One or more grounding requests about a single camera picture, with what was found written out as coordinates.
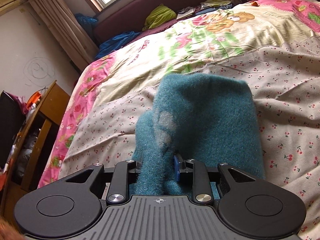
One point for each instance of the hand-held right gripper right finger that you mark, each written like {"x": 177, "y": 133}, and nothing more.
{"x": 177, "y": 168}

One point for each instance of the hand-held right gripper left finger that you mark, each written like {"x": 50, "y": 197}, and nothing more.
{"x": 125, "y": 172}

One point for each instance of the teal fuzzy sweater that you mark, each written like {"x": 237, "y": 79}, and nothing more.
{"x": 212, "y": 120}

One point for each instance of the wooden cabinet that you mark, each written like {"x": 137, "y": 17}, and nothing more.
{"x": 42, "y": 135}

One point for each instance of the black screen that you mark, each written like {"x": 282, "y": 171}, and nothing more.
{"x": 8, "y": 127}

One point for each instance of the pink cartoon print quilt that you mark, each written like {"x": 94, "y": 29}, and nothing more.
{"x": 195, "y": 42}

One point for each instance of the pink plastic bag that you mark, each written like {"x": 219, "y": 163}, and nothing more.
{"x": 18, "y": 101}

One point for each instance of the orange fuzzy cloth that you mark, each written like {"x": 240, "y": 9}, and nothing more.
{"x": 7, "y": 230}

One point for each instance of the blue crumpled cloth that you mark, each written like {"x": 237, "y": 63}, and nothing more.
{"x": 117, "y": 41}

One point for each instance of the lime green cloth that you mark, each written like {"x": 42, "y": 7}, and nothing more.
{"x": 160, "y": 16}

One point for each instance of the blue mesh cloth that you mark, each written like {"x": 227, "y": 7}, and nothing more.
{"x": 85, "y": 21}

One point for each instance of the maroon bed headboard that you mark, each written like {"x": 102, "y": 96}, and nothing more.
{"x": 140, "y": 12}

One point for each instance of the small orange object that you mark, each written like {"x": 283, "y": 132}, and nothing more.
{"x": 254, "y": 4}

